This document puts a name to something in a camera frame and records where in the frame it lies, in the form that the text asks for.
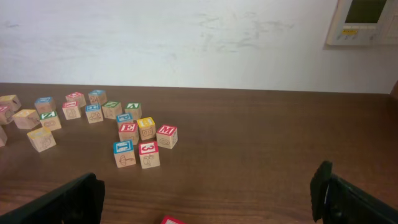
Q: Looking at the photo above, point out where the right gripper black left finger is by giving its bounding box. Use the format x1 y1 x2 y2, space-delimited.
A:
1 173 105 224

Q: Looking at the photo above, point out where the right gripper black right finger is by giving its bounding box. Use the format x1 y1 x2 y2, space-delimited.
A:
310 161 397 224

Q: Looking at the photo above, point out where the yellow block letter S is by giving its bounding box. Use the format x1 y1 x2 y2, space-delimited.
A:
12 109 40 129

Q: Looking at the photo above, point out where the blue block letter F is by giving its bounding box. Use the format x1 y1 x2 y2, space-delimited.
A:
113 140 136 168

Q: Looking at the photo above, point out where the yellow block letter C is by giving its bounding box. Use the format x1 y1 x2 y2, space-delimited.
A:
27 127 56 152

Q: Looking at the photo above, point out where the red block letter E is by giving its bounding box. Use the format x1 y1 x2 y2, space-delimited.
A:
119 123 139 145

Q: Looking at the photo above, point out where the red block letter A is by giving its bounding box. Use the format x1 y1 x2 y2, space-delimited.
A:
160 216 186 224

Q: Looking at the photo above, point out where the green block letter Z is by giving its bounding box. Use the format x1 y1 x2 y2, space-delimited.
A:
39 111 62 131

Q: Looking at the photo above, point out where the blue block letter H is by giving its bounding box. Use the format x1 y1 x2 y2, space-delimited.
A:
85 104 103 124

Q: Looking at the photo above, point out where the red block letter Y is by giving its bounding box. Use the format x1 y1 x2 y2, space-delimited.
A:
62 101 81 120

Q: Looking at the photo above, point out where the blue block letter P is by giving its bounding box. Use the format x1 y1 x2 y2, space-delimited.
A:
116 113 134 128

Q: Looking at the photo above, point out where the green block letter N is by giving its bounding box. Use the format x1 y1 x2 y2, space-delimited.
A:
102 101 123 119

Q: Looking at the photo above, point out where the yellow block right cluster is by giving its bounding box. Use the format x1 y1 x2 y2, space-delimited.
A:
137 117 156 141

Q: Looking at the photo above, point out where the red block letter K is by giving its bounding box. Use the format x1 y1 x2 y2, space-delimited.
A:
0 126 7 147

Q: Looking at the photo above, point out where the blue block letter D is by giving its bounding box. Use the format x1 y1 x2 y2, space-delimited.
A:
34 96 57 114

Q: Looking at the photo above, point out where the red block letter C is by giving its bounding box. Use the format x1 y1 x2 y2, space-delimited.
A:
65 92 86 108

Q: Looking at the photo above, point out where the blue block letter X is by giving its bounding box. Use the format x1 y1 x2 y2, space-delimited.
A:
88 90 108 105

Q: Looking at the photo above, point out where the green block letter V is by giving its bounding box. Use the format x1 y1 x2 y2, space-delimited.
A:
124 103 142 120

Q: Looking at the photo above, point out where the red block letter M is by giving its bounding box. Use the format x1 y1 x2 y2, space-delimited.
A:
156 124 178 149

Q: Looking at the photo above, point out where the red block letter U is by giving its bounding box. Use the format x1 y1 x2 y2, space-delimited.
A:
0 106 14 124

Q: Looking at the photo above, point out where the yellow block top left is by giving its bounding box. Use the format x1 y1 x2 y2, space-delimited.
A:
0 95 21 111

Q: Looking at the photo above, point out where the white wall control panel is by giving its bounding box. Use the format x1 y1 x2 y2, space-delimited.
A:
326 0 397 46

